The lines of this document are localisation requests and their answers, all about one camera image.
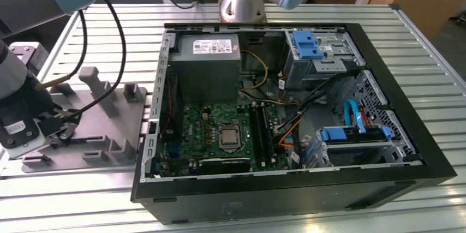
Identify black RAM slot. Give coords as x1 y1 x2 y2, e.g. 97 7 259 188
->
252 102 272 165
258 102 278 164
248 102 268 165

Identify grey printed block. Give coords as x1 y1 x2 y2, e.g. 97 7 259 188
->
9 41 48 77

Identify grey parts rack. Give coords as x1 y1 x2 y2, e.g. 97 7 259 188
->
20 66 151 174

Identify black case fan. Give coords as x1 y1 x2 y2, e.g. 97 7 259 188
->
164 73 185 142

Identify blue video port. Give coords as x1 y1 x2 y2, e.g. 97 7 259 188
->
165 142 181 160

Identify grey power supply unit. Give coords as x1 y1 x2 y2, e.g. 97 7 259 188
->
169 34 241 103

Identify green motherboard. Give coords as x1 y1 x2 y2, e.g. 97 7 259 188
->
180 102 292 176

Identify silver CPU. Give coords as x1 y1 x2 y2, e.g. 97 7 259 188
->
220 129 239 146

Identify metal socket cover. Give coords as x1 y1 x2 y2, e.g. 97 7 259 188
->
217 123 241 149

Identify black graphics card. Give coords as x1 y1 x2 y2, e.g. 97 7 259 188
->
196 156 252 176

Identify black PC case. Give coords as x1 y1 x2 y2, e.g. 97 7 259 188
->
131 22 458 225

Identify blue plastic drive latch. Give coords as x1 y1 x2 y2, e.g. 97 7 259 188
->
292 31 326 60

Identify blue plastic rails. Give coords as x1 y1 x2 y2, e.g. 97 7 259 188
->
303 140 320 168

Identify grey metal drive cage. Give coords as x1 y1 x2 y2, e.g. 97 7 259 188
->
283 29 366 92

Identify blue disk carrier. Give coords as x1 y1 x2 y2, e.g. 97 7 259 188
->
319 126 392 142

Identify grey metal disk bay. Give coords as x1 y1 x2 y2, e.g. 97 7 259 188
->
315 125 419 168

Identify black cable brass plug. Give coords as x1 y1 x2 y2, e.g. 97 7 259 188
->
35 9 91 91

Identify black camera cable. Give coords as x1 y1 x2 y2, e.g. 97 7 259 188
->
71 0 128 116

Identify black white wire bundle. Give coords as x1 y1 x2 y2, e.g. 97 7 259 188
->
237 90 302 106

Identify yellow black power cable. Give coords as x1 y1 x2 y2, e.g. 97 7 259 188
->
239 50 270 92

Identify red drive power wires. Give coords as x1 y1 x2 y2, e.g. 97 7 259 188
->
276 72 294 104

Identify orange yellow red wires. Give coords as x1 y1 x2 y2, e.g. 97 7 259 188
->
276 112 304 153

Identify blue flat data cable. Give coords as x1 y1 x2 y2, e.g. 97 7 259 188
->
343 98 366 134

